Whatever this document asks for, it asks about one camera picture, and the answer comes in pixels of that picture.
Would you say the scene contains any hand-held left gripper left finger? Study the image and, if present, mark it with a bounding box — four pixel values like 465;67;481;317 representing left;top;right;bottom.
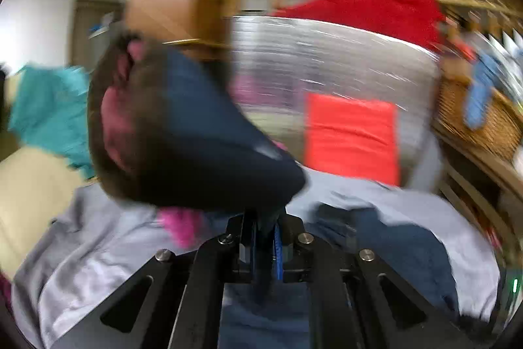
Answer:
53;212;259;349

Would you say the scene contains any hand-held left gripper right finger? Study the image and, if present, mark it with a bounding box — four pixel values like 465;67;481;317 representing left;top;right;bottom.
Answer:
272;215;470;349

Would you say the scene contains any navy blue garment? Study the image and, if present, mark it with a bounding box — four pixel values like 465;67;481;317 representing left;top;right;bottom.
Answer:
88;34;460;349

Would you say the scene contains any pink cloth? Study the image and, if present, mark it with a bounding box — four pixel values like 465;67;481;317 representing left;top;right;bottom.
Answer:
159;208;206;248

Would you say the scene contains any orange-red cloth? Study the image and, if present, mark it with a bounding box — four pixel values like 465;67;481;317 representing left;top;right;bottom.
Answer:
304;93;401;186

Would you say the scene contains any grey blanket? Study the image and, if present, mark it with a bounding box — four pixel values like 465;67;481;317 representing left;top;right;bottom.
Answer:
12;165;501;349

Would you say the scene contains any silver quilted panel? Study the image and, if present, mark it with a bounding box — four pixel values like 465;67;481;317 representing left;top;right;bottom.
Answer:
231;16;444;186

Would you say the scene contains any wooden shelf rack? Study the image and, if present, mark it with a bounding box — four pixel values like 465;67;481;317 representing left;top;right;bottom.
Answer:
436;128;523;266

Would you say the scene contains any beige mattress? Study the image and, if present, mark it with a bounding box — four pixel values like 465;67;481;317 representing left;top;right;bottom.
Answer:
0;147;90;274

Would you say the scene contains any wicker basket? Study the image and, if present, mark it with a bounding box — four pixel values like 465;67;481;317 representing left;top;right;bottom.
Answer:
434;75;523;162

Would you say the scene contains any teal cloth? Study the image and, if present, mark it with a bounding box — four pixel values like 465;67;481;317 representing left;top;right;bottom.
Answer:
8;65;96;179

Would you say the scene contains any red cloth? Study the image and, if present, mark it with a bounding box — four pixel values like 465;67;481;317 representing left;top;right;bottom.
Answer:
273;0;448;53

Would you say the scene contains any light blue cloth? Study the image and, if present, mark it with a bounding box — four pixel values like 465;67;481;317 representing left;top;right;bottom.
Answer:
464;54;502;130

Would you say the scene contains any brown door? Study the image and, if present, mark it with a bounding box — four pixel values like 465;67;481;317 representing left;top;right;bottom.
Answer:
73;0;124;67

